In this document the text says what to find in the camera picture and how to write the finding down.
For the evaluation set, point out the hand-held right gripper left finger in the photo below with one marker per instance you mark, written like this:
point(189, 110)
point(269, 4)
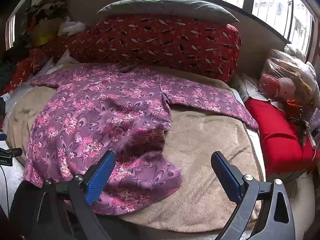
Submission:
point(100, 177)

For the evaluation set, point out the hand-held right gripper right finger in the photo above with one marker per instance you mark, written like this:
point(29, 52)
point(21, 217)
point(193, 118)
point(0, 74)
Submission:
point(226, 177)

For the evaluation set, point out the purple floral garment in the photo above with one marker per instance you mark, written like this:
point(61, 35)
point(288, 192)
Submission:
point(100, 115)

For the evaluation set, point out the pile of dark clothes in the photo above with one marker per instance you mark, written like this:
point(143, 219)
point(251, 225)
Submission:
point(47, 7)

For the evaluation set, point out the beige fleece blanket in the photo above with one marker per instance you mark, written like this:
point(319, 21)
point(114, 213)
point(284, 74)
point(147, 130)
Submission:
point(207, 150)

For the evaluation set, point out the red cushion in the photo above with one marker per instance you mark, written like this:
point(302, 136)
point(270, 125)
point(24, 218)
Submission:
point(277, 135)

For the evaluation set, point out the red star-print cloth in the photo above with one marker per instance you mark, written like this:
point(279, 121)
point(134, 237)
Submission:
point(23, 72)

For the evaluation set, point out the orange tool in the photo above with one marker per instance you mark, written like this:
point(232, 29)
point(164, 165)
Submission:
point(295, 111)

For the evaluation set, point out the white papers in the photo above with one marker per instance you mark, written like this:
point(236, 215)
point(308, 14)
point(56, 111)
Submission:
point(58, 63)

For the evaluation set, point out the clear bag of stuffed toys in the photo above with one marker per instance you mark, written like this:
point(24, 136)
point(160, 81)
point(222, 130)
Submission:
point(285, 80)

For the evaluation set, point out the yellow box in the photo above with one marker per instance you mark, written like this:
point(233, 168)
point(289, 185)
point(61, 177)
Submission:
point(46, 33)

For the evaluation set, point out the white plastic bag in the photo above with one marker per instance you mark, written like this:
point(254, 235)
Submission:
point(71, 27)

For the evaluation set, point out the red fish-print bolster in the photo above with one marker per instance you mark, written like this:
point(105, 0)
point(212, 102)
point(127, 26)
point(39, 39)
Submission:
point(160, 42)

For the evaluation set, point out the grey pillow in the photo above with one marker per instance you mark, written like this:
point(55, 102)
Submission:
point(170, 7)

